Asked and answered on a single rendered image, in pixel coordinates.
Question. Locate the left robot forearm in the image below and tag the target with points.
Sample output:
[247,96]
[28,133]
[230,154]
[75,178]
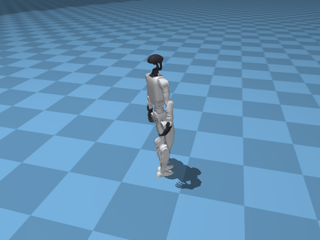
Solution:
[149,102]

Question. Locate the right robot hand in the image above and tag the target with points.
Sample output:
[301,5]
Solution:
[166,130]

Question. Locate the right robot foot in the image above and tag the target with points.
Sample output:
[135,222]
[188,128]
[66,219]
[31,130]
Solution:
[167,173]

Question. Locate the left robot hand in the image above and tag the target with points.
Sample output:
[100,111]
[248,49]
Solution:
[149,115]

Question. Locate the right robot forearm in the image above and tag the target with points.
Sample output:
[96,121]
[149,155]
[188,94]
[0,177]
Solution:
[169,113]

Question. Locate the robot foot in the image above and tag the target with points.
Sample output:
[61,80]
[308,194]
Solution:
[168,167]
[167,173]

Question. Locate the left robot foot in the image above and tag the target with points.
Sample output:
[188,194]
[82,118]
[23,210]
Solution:
[168,167]

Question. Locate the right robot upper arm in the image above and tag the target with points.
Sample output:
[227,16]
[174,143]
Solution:
[164,86]

